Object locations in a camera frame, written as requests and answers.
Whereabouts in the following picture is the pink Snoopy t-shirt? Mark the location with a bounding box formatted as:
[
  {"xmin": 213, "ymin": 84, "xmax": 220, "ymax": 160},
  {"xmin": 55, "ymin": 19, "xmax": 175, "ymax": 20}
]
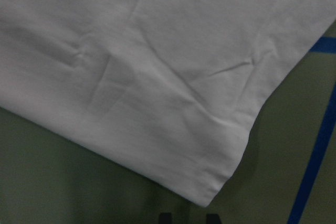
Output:
[{"xmin": 1, "ymin": 0, "xmax": 335, "ymax": 207}]

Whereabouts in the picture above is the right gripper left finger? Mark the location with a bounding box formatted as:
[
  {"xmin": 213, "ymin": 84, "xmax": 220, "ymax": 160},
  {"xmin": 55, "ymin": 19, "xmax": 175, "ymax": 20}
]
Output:
[{"xmin": 160, "ymin": 212, "xmax": 172, "ymax": 224}]

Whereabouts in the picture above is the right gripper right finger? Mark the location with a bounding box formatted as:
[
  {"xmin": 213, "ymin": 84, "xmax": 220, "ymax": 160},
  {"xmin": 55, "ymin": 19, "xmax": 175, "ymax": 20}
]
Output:
[{"xmin": 206, "ymin": 214, "xmax": 221, "ymax": 224}]

